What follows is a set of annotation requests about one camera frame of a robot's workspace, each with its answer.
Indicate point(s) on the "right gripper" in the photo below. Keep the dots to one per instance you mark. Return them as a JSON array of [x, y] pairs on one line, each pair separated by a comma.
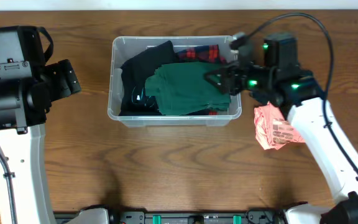
[[233, 71]]

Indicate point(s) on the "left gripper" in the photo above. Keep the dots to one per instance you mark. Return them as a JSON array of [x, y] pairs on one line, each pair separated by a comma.
[[66, 78]]

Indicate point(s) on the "red navy plaid garment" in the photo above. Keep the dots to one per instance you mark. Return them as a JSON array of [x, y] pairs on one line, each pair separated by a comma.
[[204, 53]]

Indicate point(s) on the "dark green garment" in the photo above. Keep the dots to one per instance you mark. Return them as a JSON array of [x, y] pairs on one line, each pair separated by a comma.
[[160, 85]]

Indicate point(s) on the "pink printed garment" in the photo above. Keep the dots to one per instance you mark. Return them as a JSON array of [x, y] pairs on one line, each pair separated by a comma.
[[272, 131]]

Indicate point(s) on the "black garment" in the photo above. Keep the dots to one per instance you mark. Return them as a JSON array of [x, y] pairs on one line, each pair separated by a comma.
[[135, 71]]

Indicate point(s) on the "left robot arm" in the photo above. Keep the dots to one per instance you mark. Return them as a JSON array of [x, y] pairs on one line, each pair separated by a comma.
[[26, 96]]

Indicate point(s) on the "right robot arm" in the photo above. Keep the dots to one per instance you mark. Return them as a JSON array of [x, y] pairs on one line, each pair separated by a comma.
[[300, 99]]

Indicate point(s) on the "clear plastic storage container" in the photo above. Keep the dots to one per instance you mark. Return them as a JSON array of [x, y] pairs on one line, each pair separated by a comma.
[[126, 47]]

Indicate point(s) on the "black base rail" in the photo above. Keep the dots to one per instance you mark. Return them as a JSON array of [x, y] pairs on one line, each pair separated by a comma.
[[143, 216]]

